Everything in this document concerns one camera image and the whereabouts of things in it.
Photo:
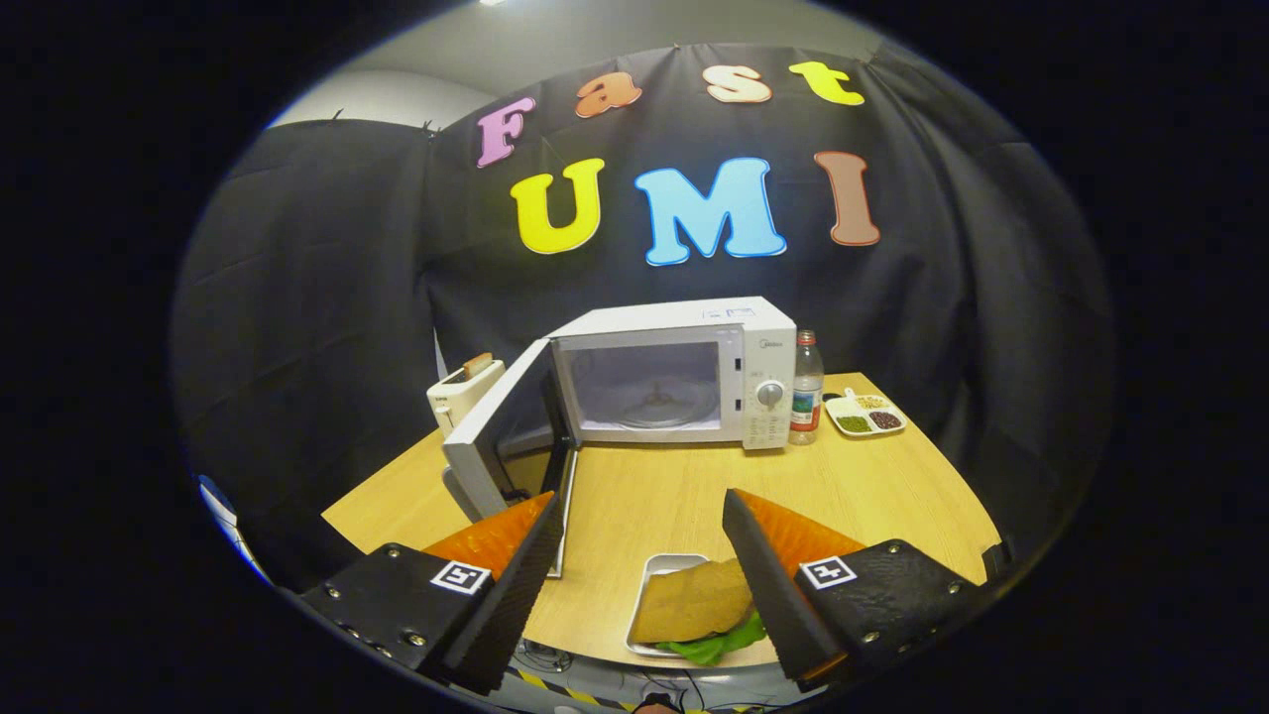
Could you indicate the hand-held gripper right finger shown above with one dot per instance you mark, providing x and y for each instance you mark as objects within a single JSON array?
[{"x": 773, "y": 585}]

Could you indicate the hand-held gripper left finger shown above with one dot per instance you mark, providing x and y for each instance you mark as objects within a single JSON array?
[{"x": 516, "y": 585}]

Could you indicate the brown bread lettuce sandwich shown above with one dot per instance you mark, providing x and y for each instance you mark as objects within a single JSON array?
[{"x": 694, "y": 600}]

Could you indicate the white microwave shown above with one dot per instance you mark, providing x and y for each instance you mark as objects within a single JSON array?
[{"x": 763, "y": 347}]

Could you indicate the clear plastic bottle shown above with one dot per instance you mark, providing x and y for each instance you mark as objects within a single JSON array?
[{"x": 806, "y": 397}]

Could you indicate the white divided bean dish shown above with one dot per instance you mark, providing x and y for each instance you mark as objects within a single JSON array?
[{"x": 865, "y": 416}]

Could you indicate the white toaster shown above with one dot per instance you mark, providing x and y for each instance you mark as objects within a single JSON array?
[{"x": 458, "y": 397}]

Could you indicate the toast slice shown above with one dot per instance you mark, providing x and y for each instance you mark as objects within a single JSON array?
[{"x": 477, "y": 365}]

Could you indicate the black backdrop cloth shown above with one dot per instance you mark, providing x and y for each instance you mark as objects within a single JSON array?
[{"x": 317, "y": 297}]

